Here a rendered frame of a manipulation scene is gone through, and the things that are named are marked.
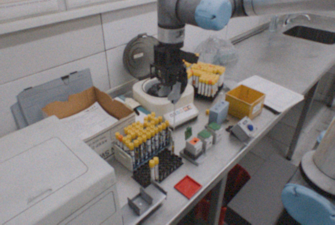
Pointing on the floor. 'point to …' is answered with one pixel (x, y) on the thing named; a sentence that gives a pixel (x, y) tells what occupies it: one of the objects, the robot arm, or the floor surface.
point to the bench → (267, 54)
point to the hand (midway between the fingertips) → (174, 99)
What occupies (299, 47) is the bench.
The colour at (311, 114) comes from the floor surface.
